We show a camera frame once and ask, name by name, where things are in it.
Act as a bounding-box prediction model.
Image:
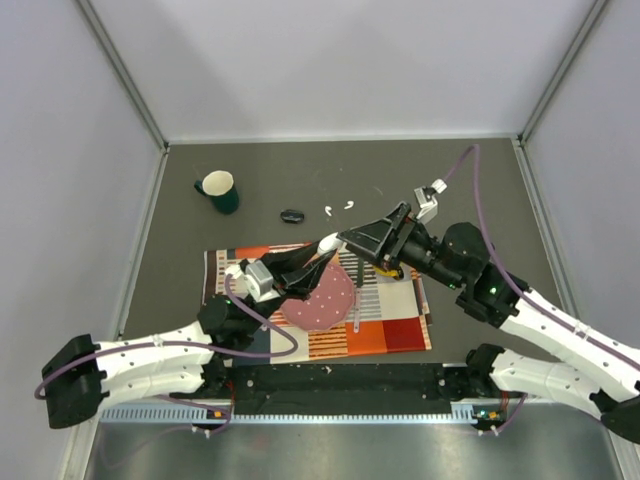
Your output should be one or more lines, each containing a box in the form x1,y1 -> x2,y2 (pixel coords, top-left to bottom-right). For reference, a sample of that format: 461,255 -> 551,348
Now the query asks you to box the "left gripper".
240,240 -> 334,335

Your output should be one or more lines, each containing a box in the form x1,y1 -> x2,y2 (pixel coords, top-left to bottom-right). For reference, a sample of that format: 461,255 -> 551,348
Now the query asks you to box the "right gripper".
338,203 -> 462,290

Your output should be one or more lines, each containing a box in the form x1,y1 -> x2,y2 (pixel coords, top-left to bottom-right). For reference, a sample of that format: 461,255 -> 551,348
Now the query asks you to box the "white earbud case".
317,232 -> 343,255

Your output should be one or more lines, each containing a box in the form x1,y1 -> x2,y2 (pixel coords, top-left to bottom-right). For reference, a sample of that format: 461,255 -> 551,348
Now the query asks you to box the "black earbud charging case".
280,209 -> 305,225

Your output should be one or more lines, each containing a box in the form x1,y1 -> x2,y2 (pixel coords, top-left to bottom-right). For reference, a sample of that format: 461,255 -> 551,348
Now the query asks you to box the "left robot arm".
34,241 -> 337,430

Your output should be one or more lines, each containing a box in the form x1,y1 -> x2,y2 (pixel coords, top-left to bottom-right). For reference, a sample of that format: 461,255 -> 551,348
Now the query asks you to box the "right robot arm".
337,202 -> 639,443

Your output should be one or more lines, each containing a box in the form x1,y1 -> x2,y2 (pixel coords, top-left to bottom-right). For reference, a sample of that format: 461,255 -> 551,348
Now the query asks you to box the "black knife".
356,259 -> 365,290

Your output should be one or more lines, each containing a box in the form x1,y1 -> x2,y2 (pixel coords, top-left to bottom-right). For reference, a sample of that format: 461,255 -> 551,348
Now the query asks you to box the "yellow enamel mug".
374,267 -> 404,281

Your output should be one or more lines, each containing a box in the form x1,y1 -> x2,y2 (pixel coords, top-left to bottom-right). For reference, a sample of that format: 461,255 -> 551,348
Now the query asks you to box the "pink dotted plate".
281,263 -> 355,332

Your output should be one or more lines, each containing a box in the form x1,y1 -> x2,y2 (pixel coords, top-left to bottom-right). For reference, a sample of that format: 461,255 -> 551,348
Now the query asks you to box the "colourful patchwork placemat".
227,249 -> 432,366

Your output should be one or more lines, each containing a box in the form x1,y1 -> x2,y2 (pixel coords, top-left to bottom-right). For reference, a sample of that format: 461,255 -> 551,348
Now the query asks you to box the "dark green mug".
194,170 -> 240,215

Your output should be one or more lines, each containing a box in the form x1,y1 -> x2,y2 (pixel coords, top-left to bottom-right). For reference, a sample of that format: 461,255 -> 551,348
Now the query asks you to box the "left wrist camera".
244,260 -> 275,302

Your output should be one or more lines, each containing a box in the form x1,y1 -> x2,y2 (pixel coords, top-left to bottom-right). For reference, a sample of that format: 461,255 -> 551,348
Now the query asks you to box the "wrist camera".
244,260 -> 275,302
414,187 -> 438,224

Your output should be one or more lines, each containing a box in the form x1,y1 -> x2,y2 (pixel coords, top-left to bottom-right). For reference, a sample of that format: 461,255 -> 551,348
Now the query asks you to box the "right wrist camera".
414,187 -> 438,224

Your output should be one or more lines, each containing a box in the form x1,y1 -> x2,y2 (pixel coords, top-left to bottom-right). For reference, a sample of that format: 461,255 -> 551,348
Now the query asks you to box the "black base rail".
193,363 -> 475,414

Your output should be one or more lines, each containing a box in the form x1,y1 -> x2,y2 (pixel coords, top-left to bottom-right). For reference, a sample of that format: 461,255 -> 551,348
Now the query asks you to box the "grey cable duct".
99,403 -> 506,426

